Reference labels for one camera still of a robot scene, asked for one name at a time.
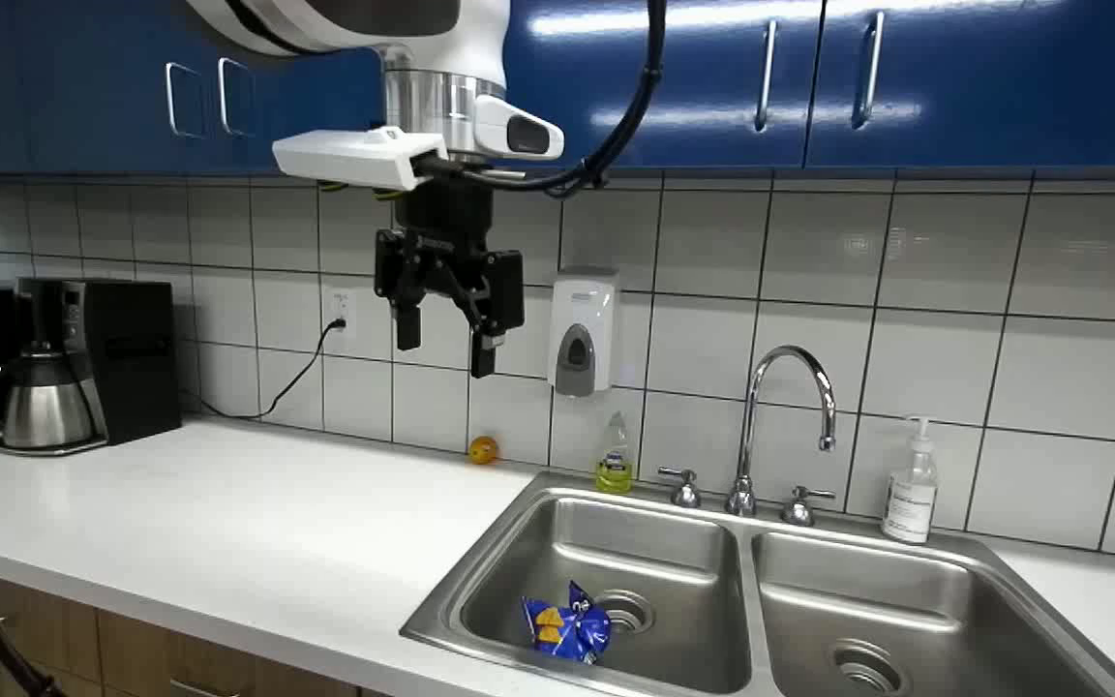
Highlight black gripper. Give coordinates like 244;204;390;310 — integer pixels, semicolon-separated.
377;180;525;380

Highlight wooden lower cabinets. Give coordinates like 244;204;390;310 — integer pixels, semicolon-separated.
0;583;377;697

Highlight white wall soap dispenser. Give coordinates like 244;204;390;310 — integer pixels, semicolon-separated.
550;274;615;394

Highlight blue upper cabinets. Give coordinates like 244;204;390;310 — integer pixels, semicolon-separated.
0;0;1115;192

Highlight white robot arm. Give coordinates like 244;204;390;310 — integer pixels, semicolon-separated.
188;0;565;375

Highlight white wall outlet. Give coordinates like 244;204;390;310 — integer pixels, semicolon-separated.
322;286;352;353

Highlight chrome faucet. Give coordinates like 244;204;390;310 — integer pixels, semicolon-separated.
642;345;841;519

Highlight stainless steel double sink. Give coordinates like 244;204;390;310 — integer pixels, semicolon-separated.
403;477;1115;697

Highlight black power cord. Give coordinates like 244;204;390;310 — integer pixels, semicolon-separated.
203;313;352;426

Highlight blue chip bag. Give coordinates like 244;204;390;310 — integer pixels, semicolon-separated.
525;583;615;667

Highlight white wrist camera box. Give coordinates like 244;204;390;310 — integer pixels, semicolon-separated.
273;99;565;194

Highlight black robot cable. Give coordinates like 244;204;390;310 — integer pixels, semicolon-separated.
416;0;674;201

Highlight black coffee maker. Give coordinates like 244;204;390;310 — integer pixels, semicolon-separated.
19;281;181;446

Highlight yellow dish soap bottle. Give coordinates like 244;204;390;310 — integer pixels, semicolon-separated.
593;415;637;492

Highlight small orange ball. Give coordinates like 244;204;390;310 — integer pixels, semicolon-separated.
466;434;500;464

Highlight steel coffee carafe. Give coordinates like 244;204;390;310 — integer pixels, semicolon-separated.
0;345;96;452

